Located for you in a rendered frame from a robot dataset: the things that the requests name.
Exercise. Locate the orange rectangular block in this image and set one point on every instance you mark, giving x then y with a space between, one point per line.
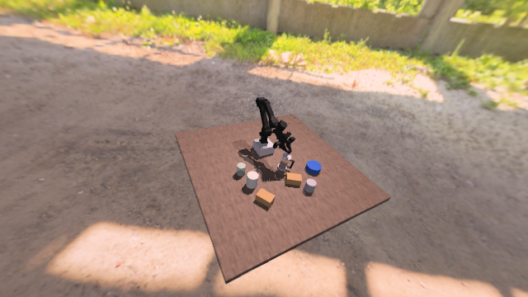
265 197
293 179

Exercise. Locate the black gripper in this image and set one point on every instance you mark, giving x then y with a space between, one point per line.
282 143

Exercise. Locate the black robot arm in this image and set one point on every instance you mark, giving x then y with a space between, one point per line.
265 108

